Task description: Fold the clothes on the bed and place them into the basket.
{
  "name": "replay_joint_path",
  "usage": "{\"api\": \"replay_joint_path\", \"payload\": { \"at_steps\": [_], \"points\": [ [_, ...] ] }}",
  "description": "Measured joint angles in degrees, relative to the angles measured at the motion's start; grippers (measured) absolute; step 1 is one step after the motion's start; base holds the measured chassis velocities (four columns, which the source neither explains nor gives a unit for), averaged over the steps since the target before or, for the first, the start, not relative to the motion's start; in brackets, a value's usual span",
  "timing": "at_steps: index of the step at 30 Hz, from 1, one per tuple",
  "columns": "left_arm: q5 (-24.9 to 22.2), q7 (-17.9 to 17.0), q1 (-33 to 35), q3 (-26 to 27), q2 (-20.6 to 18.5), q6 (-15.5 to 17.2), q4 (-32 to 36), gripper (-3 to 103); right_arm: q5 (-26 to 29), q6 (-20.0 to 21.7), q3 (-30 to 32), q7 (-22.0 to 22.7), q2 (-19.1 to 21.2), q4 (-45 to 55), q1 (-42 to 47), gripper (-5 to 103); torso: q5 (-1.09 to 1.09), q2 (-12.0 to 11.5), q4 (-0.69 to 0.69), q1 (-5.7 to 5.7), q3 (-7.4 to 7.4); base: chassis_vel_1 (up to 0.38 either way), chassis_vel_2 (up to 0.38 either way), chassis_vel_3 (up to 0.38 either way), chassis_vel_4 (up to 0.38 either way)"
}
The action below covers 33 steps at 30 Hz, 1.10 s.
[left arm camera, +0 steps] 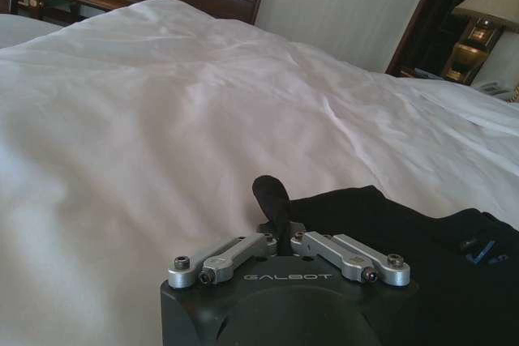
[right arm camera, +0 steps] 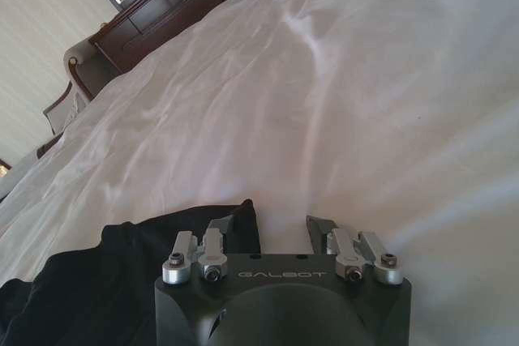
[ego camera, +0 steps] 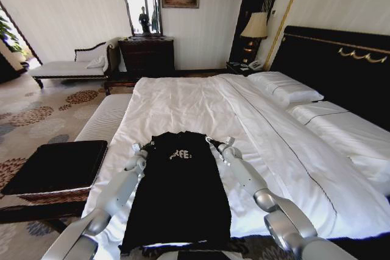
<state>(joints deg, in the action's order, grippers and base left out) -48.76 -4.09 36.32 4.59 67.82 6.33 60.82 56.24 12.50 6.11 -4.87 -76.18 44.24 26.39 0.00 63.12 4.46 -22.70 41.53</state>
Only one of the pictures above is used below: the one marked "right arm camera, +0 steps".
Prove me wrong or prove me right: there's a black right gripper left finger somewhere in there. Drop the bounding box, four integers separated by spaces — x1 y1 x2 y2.
161 215 236 284

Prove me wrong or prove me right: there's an upholstered wooden armchair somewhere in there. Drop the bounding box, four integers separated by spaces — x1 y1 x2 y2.
63 36 117 102

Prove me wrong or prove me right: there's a black garment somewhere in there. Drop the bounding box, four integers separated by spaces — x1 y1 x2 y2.
0 198 260 346

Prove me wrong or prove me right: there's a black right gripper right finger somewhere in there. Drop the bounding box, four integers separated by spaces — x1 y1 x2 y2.
305 215 405 286

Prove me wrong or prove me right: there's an upholstered wooden chair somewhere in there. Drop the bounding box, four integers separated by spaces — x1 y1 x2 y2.
42 80 86 135

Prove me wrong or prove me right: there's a dark wooden dresser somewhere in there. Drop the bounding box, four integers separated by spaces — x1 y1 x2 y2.
88 0 230 76

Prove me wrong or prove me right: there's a white bed duvet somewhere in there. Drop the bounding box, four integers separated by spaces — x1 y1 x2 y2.
0 0 519 346

